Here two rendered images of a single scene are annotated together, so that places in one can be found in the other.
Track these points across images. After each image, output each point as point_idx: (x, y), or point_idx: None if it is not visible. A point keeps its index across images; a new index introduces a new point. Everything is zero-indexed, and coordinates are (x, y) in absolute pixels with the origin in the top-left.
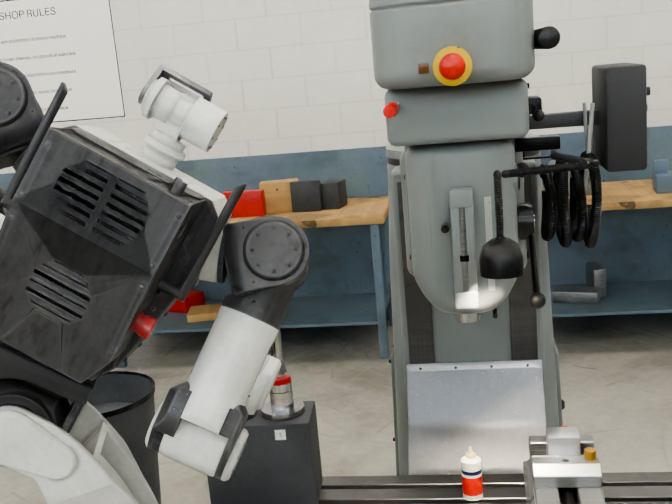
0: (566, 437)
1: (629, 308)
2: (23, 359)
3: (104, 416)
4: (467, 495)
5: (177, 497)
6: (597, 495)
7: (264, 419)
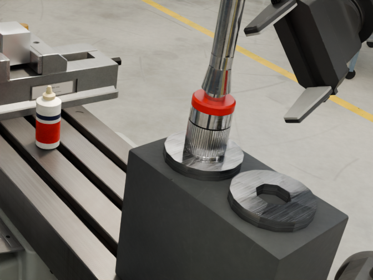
0: (21, 25)
1: None
2: None
3: None
4: (59, 138)
5: None
6: (53, 48)
7: (243, 165)
